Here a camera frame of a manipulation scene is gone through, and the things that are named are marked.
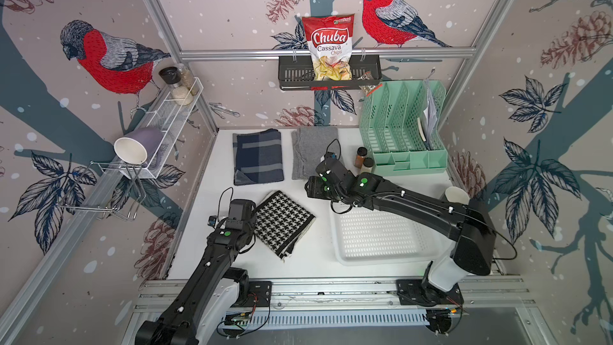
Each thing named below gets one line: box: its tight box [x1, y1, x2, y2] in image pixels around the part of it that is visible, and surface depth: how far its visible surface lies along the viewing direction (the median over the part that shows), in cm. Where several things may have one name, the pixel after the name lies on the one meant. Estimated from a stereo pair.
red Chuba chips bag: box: [301, 14, 356, 81], surface depth 84 cm
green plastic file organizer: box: [359, 79, 448, 176], surface depth 106 cm
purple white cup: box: [113, 127, 165, 165], surface depth 63 cm
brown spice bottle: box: [354, 146, 368, 169], surface depth 102 cm
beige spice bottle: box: [360, 156, 375, 174], surface depth 97 cm
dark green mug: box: [445, 186, 471, 206], surface depth 87 cm
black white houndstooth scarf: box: [253, 190, 317, 263], surface depth 87 cm
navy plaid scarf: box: [232, 128, 285, 187], surface depth 110 cm
